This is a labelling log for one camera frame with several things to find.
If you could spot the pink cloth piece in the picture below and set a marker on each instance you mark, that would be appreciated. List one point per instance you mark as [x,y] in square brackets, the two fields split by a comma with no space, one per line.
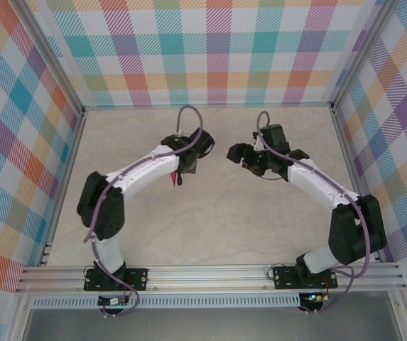
[173,179]

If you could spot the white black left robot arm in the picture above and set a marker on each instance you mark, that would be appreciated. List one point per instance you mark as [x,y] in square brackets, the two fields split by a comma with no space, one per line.
[146,170]

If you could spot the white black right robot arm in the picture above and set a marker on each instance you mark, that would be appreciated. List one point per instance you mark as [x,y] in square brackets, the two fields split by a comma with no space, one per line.
[317,184]

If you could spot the small green circuit board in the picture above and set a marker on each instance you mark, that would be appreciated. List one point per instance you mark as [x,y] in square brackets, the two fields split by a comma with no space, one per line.
[315,297]
[112,301]

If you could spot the grey metal panel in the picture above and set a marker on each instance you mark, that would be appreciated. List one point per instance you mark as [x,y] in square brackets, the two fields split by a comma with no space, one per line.
[206,325]

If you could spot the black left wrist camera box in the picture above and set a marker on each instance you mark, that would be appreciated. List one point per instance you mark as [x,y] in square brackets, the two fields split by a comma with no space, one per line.
[203,142]

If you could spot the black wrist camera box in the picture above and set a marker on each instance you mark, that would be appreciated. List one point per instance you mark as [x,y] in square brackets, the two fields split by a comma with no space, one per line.
[276,136]
[203,142]

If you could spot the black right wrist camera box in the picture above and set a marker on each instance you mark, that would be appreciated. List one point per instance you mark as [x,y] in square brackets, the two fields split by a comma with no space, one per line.
[276,136]

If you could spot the aluminium table edge rail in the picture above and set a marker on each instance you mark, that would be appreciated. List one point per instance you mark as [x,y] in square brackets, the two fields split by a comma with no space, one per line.
[206,106]
[356,184]
[66,177]

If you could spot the wide aluminium base rail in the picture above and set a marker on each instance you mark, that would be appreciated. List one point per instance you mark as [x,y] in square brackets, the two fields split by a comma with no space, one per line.
[206,278]

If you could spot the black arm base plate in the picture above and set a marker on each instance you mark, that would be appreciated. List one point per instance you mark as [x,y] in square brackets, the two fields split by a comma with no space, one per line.
[285,282]
[139,278]

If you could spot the aluminium frame post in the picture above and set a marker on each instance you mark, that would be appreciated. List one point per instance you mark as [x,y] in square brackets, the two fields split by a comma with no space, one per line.
[361,53]
[52,57]

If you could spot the aluminium frame leg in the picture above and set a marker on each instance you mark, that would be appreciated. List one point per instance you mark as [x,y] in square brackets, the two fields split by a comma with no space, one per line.
[20,316]
[402,316]

